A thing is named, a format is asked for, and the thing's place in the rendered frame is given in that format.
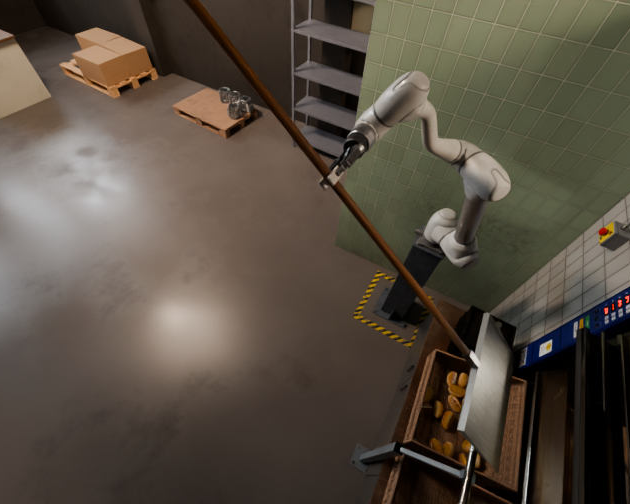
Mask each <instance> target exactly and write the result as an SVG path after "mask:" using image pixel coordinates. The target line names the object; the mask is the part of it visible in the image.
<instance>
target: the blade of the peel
mask: <svg viewBox="0 0 630 504"><path fill-rule="evenodd" d="M474 354H475V355H476V357H477V358H478V359H479V360H480V367H479V369H478V368H471V371H470V375H469V379H468V384H467V388H466V393H465V397H464V401H463V406H462V410H461V414H460V419H459V423H458V427H457V430H458V431H459V432H460V433H461V434H462V435H463V436H464V438H465V439H466V440H467V441H468V442H469V443H470V444H471V445H472V446H473V447H474V448H475V449H476V450H477V451H478V452H479V454H480V455H481V456H482V457H483V458H484V459H485V460H486V461H487V462H488V463H489V464H490V465H491V466H492V467H493V468H494V470H495V471H496V472H497V473H498V470H499V464H500V457H501V450H502V443H503V436H504V430H505V423H506V416H507V409H508V402H509V396H510V389H511V382H512V375H513V368H514V362H515V356H514V355H513V353H512V351H511V349H510V348H509V346H508V344H507V342H506V340H505V339H504V337H503V335H502V333H501V331H500V330H499V328H498V326H497V324H496V323H495V321H494V319H493V317H492V315H491V314H490V313H484V314H483V319H482V323H481V327H480V332H479V336H478V340H477V345H476V349H475V353H474Z"/></svg>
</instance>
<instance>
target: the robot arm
mask: <svg viewBox="0 0 630 504"><path fill-rule="evenodd" d="M429 90H430V82H429V79H428V77H427V76H426V75H425V74H424V73H422V72H420V71H410V72H408V73H406V74H404V75H402V76H401V77H399V78H398V79H397V80H396V81H394V82H393V83H392V84H391V85H390V86H389V87H388V88H387V89H386V90H385V91H384V92H383V93H382V94H381V96H380V97H379V99H378V100H377V101H376V102H375V103H374V104H373V105H372V106H371V107H370V108H368V109H367V110H366V111H365V112H364V113H363V114H362V116H361V117H360V118H359V119H358V121H357V122H356V124H355V127H354V128H353V129H352V131H351V132H350V133H349V134H348V136H347V140H346V141H345V143H344V145H343V149H344V151H343V152H342V153H341V155H340V156H339V157H338V159H336V158H335V159H334V160H333V162H332V164H331V165H330V166H329V169H330V170H331V173H330V175H329V176H328V177H327V180H328V181H329V182H330V184H331V185H332V186H334V185H335V183H336V182H337V181H338V179H339V178H340V177H341V175H342V174H343V171H346V169H347V168H350V167H351V166H352V165H353V164H354V162H355V161H356V160H357V159H359V158H361V157H362V156H363V154H364V153H366V152H368V151H369V150H370V148H371V147H372V146H373V145H374V143H376V142H377V141H378V140H380V139H381V138H382V137H383V136H384V135H385V134H386V133H387V132H388V131H389V130H390V129H391V128H392V127H393V126H394V125H395V124H397V123H398V122H399V123H402V122H407V121H414V120H416V119H417V118H420V119H421V132H422V142H423V145H424V147H425V149H426V150H427V151H428V152H430V153H432V154H433V155H435V156H437V157H439V158H440V159H442V160H443V161H445V162H448V163H450V164H451V166H452V167H453V168H454V169H455V170H456V171H457V172H458V173H459V174H460V175H461V177H462V178H463V184H464V190H465V195H466V198H465V201H464V205H463V208H462V211H461V215H460V218H459V217H458V215H457V213H456V212H455V211H454V210H452V209H449V208H445V209H442V210H439V211H437V212H436V213H435V214H434V215H433V216H432V217H431V219H430V220H429V222H428V224H427V226H424V228H423V230H419V229H416V231H415V233H416V234H417V235H419V236H420V238H419V239H418V240H417V242H416V244H417V245H420V246H423V247H425V248H427V249H429V250H432V251H434V252H436V253H438V254H439V255H442V254H443V252H444V253H445V255H446V256H447V257H448V258H449V260H450V261H451V262H452V263H453V264H454V265H455V266H457V267H459V268H461V269H469V268H471V267H473V266H475V265H476V264H477V263H478V262H479V260H480V252H479V251H478V239H477V237H476V235H475V234H476V232H477V229H478V227H479V225H480V222H481V220H482V217H483V215H484V212H485V210H486V207H487V205H488V202H495V201H497V200H500V199H502V198H503V197H504V196H506V195H507V193H508V192H509V190H510V187H511V182H510V179H509V176H508V174H507V172H506V171H505V170H504V169H503V167H502V166H501V165H500V164H499V163H498V162H497V161H496V160H495V159H493V158H492V157H491V156H489V155H488V154H486V153H485V152H484V151H483V150H481V149H480V148H479V147H477V146H476V145H474V144H472V143H470V142H467V141H464V140H459V139H442V138H438V132H437V116H436V111H435V108H434V107H433V105H432V104H431V103H430V102H429V101H428V100H427V96H428V93H429Z"/></svg>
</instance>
